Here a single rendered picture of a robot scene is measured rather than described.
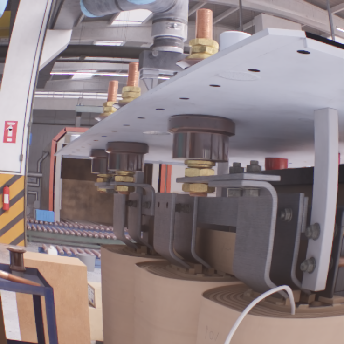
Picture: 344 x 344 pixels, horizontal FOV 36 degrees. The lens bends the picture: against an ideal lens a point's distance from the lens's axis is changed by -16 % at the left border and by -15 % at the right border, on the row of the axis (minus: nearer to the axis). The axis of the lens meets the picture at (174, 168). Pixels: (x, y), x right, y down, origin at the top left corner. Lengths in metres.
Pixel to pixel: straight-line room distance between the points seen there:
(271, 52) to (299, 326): 0.35
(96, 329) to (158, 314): 3.24
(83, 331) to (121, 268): 0.97
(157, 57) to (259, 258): 0.72
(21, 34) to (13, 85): 1.23
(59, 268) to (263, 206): 1.68
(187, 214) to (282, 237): 0.44
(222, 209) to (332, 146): 0.37
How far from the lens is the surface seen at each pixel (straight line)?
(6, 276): 1.82
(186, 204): 1.21
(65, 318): 2.43
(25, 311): 2.42
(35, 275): 2.20
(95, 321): 4.35
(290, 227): 0.80
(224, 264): 1.16
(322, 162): 0.77
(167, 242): 1.19
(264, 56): 0.52
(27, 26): 11.98
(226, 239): 1.16
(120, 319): 1.57
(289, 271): 0.79
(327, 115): 0.76
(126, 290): 1.53
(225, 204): 1.05
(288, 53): 0.50
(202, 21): 1.01
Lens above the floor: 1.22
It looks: 3 degrees up
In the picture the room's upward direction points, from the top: 3 degrees clockwise
